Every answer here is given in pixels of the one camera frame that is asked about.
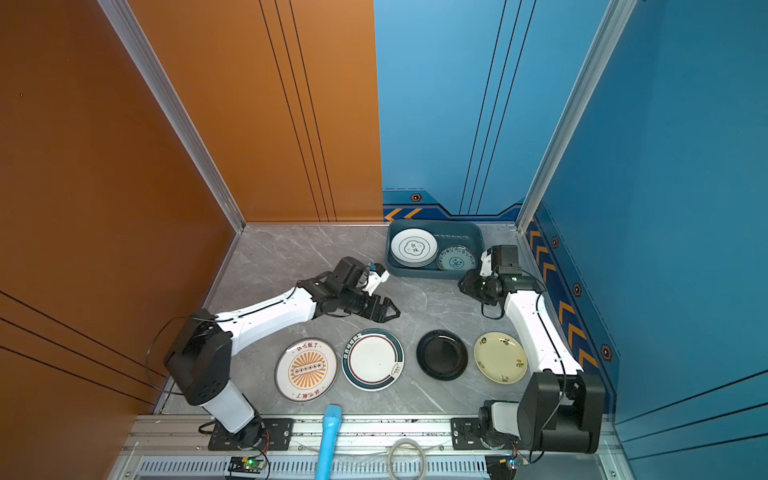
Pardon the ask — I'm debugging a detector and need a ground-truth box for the teal plastic bin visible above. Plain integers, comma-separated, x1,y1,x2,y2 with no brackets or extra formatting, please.
385,220,484,280

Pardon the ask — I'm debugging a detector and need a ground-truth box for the right green circuit board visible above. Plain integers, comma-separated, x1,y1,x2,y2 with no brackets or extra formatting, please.
484,454,530,480

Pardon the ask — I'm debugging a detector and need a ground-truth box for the aluminium frame rail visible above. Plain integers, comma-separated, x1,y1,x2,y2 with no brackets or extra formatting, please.
108,414,633,479

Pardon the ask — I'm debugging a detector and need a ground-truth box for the light blue handle tool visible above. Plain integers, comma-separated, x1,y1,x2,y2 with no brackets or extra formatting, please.
314,405,342,480

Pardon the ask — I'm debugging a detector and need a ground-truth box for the black plate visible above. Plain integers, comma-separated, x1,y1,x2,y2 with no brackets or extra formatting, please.
416,329,469,381

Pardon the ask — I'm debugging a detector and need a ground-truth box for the green circuit board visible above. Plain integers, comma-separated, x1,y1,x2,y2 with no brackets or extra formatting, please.
484,454,530,480
226,456,271,479

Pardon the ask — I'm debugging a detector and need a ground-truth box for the cream yellow plate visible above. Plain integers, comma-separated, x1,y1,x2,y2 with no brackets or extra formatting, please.
473,332,528,385

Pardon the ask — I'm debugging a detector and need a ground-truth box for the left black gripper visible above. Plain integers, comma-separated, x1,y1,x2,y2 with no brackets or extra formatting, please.
339,289,403,323

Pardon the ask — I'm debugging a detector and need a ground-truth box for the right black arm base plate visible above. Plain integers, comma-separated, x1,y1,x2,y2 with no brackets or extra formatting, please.
450,417,529,451

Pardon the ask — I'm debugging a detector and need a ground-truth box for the left green circuit board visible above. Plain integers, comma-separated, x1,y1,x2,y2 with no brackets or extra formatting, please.
226,456,271,479

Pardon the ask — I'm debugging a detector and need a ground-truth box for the white plate dark green rim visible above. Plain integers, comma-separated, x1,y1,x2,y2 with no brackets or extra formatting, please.
341,328,405,392

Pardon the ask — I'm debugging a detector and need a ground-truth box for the large orange sunburst plate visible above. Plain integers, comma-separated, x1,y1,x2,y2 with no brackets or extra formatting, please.
274,338,339,403

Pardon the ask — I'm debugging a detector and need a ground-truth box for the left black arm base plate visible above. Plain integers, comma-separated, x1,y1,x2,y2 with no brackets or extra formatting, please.
207,418,294,452

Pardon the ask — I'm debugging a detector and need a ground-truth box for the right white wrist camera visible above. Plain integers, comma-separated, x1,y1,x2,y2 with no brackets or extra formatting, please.
479,249,493,277

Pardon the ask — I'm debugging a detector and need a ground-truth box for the teal patterned small plate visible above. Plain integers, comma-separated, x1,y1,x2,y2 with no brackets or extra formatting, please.
437,245,477,271

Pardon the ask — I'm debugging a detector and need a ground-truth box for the white flower plate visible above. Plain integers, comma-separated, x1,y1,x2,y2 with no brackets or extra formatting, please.
390,228,439,268

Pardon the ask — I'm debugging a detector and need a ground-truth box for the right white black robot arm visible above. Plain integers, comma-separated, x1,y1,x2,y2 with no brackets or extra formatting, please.
459,245,606,454

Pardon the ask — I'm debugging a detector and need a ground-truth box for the coiled grey cable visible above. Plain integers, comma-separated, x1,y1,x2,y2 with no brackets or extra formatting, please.
386,438,428,480

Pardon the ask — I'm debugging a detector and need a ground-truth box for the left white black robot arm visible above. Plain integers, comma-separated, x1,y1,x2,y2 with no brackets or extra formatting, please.
164,256,400,450

